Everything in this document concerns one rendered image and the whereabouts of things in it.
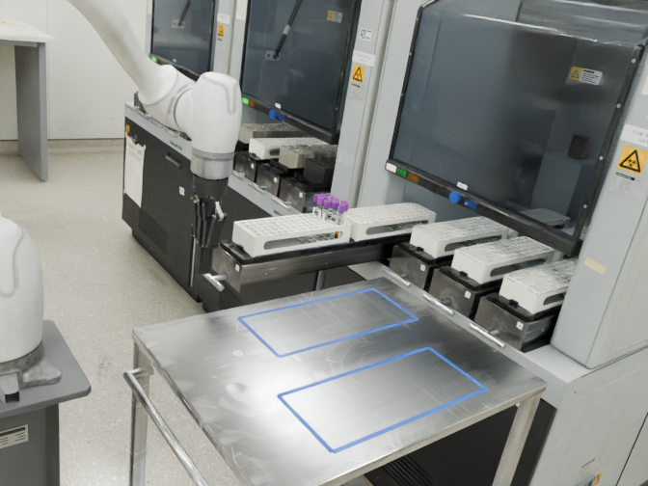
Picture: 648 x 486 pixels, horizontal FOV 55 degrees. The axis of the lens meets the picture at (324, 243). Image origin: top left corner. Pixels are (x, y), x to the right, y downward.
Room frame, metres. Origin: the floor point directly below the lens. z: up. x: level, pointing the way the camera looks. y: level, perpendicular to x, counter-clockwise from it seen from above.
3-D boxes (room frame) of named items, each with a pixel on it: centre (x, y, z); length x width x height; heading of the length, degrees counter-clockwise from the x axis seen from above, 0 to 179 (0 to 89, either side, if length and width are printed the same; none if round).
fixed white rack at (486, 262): (1.50, -0.47, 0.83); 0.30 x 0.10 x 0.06; 130
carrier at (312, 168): (1.97, 0.06, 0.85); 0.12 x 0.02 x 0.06; 40
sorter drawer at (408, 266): (1.70, -0.47, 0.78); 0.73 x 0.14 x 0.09; 130
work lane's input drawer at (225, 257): (1.52, -0.03, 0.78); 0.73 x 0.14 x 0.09; 130
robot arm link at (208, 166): (1.28, 0.27, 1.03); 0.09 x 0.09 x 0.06
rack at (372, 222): (1.64, -0.16, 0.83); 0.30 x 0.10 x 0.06; 130
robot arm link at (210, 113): (1.29, 0.27, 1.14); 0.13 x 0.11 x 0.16; 49
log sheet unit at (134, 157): (2.94, 1.01, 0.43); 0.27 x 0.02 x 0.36; 40
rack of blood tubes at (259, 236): (1.43, 0.08, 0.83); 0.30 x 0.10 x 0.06; 130
